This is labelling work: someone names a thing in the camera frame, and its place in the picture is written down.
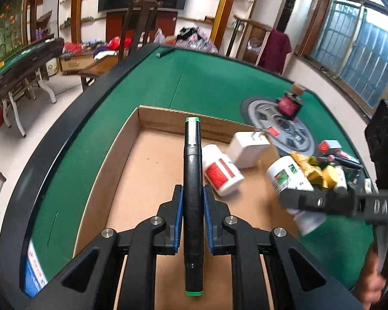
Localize black pen pink tip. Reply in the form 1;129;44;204
309;155;363;170

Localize yellow foil packet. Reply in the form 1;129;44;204
290;151;324;186

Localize black marker green caps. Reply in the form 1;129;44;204
183;117;204;297

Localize yellow round jar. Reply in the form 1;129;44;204
322;165;339;190

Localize person's right hand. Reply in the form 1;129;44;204
353;244;385;310

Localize white bottle green label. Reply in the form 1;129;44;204
333;166;348;196

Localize red white small carton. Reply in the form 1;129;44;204
318;139;342;155

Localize round grey control panel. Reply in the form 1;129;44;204
240;97;317;156

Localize black jar cork stopper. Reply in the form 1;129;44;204
277;83;305;120

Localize green mahjong table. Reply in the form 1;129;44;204
0;43;379;310

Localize white bottle red label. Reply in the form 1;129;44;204
203;144;244;197

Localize brown cardboard box tray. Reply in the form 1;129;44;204
74;106;298;309

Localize white standing air conditioner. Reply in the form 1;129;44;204
274;0;313;41

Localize wooden chair with maroon cloth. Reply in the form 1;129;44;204
226;15;292;75

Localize dark wooden chair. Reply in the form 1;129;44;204
117;0;163;61

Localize white USB wall charger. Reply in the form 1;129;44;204
226;131;271;169

